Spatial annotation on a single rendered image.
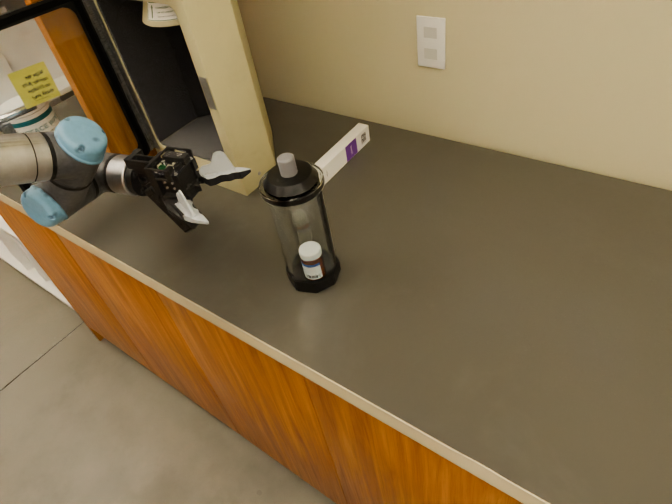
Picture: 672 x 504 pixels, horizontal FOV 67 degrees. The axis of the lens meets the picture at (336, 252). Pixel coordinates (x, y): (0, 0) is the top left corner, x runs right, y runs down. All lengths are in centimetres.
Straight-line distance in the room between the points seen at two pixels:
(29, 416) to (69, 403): 16
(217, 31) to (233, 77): 10
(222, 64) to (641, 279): 87
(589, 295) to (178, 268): 78
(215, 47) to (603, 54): 74
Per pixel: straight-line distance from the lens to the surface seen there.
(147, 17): 119
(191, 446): 198
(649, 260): 104
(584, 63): 115
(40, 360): 256
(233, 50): 113
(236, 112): 115
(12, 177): 88
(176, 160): 95
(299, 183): 80
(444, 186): 116
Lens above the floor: 164
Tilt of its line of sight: 43 degrees down
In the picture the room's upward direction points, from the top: 12 degrees counter-clockwise
